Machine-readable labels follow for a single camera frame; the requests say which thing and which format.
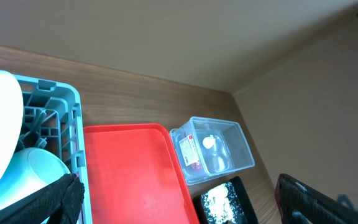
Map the grey plastic dishwasher rack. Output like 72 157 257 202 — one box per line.
15 75 93 224

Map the food scraps and rice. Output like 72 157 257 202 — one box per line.
201 182 247 224

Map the clear plastic bin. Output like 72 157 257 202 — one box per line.
170 116 255 185

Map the white napkin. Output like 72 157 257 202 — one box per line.
203 134 227 173

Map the black plastic tray bin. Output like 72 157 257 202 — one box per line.
193 176 259 224

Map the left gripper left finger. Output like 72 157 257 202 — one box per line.
0 174 85 224

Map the light green small bowl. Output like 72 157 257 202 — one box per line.
0 147 71 210

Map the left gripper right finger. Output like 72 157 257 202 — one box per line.
275 174 358 224

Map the red plastic tray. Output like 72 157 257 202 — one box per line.
84 123 199 223

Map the red snack wrapper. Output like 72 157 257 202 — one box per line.
179 134 201 170

